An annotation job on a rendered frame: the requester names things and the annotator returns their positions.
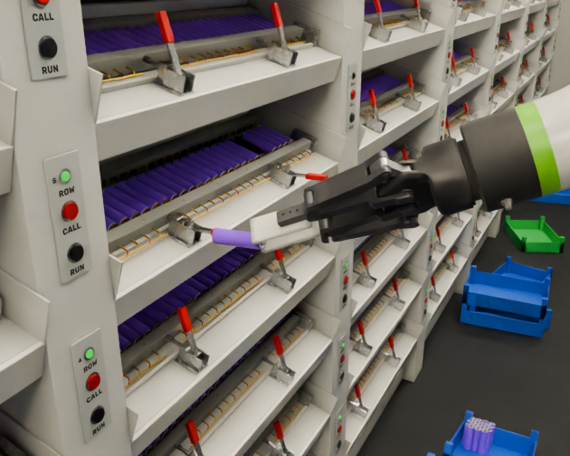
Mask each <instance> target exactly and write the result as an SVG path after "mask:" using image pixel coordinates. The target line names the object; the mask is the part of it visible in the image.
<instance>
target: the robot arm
mask: <svg viewBox="0 0 570 456"><path fill-rule="evenodd" d="M473 118H474V120H472V121H469V122H467V123H465V124H462V125H461V126H460V131H461V136H462V140H460V141H457V140H456V138H446V139H444V140H441V141H438V142H435V143H432V144H430V145H427V146H424V147H423V148H422V150H421V156H420V157H419V158H417V159H412V160H403V161H400V162H398V163H395V162H394V161H391V160H389V159H388V155H387V153H386V152H385V151H379V152H377V153H376V154H374V155H373V156H372V157H370V158H369V159H368V160H367V161H366V162H364V163H362V164H360V165H357V166H354V167H352V168H349V169H348V170H346V171H344V172H341V173H339V174H337V175H335V176H332V177H330V178H328V179H325V180H323V181H321V182H319V183H316V184H314V185H312V186H309V187H307V188H305V189H304V194H303V196H304V202H303V203H302V204H297V205H294V206H292V207H288V208H285V209H282V210H279V211H276V212H273V213H270V214H265V215H262V216H259V217H256V218H253V219H251V220H250V227H251V238H252V243H253V244H254V245H255V244H258V243H261V242H266V245H265V247H264V249H262V250H261V251H262V252H263V253H267V252H272V251H275V250H278V249H281V248H284V247H287V246H290V245H293V244H296V243H299V242H304V241H306V240H310V239H313V238H316V237H319V236H321V241H322V242H323V243H329V240H328V237H331V239H332V242H342V241H345V240H350V239H355V238H358V237H363V236H367V235H371V234H376V233H384V232H388V231H392V230H397V229H412V228H416V227H418V226H419V225H420V224H419V221H418V216H419V214H422V213H425V212H427V211H429V210H430V209H432V208H433V207H435V206H437V208H438V210H439V212H440V213H441V214H442V215H445V216H446V215H450V214H456V213H458V212H462V211H465V210H469V209H471V208H474V206H473V205H476V201H478V200H480V199H481V200H482V203H483V206H484V209H485V211H487V212H492V211H495V210H498V209H501V208H506V211H509V210H511V209H512V205H514V204H520V203H523V202H526V201H529V200H533V199H536V198H539V197H542V196H545V195H551V194H554V193H557V192H561V191H564V190H567V189H570V85H568V86H566V87H564V88H563V89H561V90H558V91H555V92H553V93H551V94H549V95H546V96H545V97H542V98H540V99H537V100H532V101H530V102H527V103H524V104H521V105H519V106H516V107H514V108H511V109H506V110H503V111H501V112H498V113H495V114H490V115H488V116H485V117H483V114H482V112H481V111H477V112H475V113H474V114H473ZM375 189H376V190H375Z"/></svg>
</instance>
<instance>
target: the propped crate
mask: <svg viewBox="0 0 570 456"><path fill-rule="evenodd" d="M472 416H473V412H472V411H468V410H467V411H466V413H465V417H464V420H463V422H462V423H461V425H460V427H459V428H458V430H457V432H456V433H455V434H454V435H453V437H452V438H451V440H450V441H446V443H445V444H444V449H443V454H442V456H535V452H536V447H537V439H538V435H539V431H536V430H531V433H530V438H529V437H527V436H524V435H520V434H517V433H514V432H509V431H506V430H503V429H500V428H497V427H495V432H494V436H493V441H492V445H491V446H490V449H489V453H484V454H479V453H478V451H477V452H474V451H471V450H466V449H464V448H463V447H464V446H462V445H461V442H462V436H463V432H464V426H465V423H466V422H467V420H469V419H470V418H472Z"/></svg>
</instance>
